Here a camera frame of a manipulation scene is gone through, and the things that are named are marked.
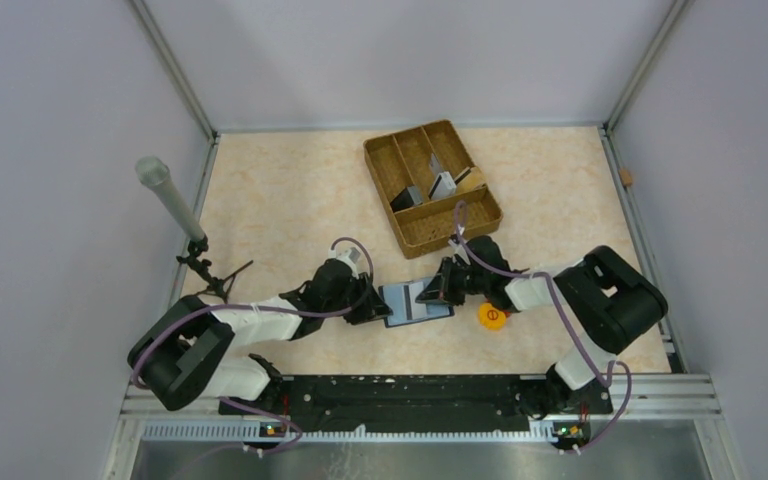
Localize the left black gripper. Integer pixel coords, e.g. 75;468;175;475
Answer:
324;272;393;325

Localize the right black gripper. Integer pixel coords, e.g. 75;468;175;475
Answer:
417;257;490;307

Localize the navy blue card holder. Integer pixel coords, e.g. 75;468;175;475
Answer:
378;277;455;328

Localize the dark grey credit card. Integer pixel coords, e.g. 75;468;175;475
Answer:
389;185;423;213

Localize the woven brown divided tray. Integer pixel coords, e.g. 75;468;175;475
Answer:
363;119;504;259

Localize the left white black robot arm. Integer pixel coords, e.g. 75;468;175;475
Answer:
127;258;392;414

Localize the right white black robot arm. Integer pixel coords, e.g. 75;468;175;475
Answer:
416;235;668;412

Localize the silver card in tray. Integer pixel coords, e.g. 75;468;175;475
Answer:
428;171;457;201

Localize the gold card in tray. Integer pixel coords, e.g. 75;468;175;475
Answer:
454;166;487;194

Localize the yellow round toy block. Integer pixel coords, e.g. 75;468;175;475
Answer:
477;303;508;331

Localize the small brown block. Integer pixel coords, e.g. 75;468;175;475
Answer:
618;168;634;188

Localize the grey microphone on tripod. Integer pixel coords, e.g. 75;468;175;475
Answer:
135;156;252;303

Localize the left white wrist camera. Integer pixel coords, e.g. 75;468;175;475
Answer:
329;247;362;275

